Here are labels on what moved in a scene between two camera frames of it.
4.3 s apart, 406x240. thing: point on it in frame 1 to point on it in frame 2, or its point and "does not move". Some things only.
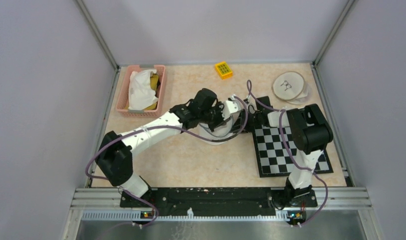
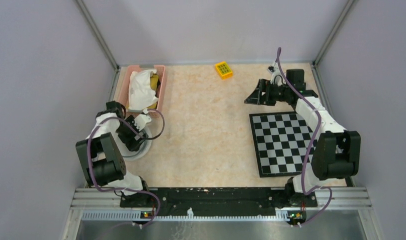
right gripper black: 239,122 to 257,98
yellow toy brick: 224,70 does not move
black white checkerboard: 273,159 does not move
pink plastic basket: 122,102 does not move
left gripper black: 219,107 to 130,142
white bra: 141,94 does not move
